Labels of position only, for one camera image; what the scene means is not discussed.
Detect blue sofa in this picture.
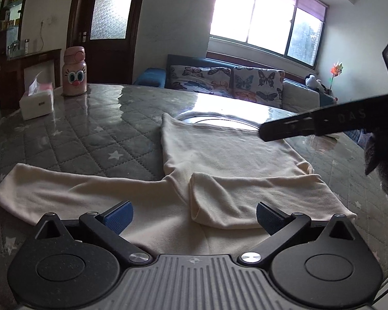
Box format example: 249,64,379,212
133,54,339,114

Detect dark wooden side table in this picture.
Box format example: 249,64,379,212
0,48,62,117

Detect colourful pinwheel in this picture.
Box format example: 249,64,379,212
329,62,344,90

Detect dark wooden door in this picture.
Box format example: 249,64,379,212
66,0,143,84

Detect round black induction cooktop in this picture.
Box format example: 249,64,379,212
174,111,260,131

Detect window with frame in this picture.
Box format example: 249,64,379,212
210,0,328,67

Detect cream long-sleeve garment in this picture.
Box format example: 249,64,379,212
0,114,356,256

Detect blue folded blanket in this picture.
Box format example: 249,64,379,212
134,68,167,88

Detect dark wooden shelf cabinet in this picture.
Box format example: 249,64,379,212
0,0,26,110

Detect panda plush toy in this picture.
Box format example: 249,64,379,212
305,74,325,93

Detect plain beige cushion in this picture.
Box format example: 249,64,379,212
282,81,319,113

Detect butterfly cushion near door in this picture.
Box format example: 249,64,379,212
168,65,233,98

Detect black gloved right hand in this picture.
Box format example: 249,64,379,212
364,133,388,200

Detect butterfly cushion near window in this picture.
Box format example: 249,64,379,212
233,66,285,108

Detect pink cartoon water bottle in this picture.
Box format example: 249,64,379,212
62,46,87,97

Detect white tissue box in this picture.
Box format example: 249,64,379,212
19,71,54,121

